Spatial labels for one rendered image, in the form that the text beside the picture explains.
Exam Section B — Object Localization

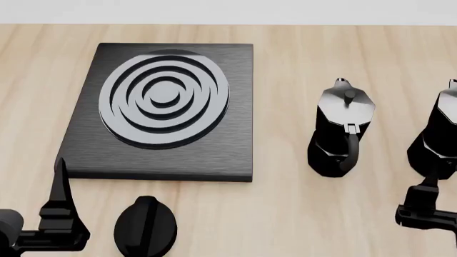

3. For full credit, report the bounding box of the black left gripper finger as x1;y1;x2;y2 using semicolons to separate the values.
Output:
38;156;79;231

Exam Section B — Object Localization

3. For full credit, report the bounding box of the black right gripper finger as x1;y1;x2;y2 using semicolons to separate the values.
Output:
406;171;441;208

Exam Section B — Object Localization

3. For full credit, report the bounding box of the black square stove base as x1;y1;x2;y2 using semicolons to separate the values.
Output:
54;42;255;184

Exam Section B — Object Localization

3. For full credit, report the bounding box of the black moka pot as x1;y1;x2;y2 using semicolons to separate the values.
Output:
306;77;377;178
406;79;457;181

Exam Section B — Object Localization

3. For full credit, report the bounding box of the black oval stove knob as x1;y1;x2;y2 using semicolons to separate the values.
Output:
113;195;179;257

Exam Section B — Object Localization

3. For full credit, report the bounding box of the grey spiral burner coil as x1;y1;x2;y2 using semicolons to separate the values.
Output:
98;49;231;151

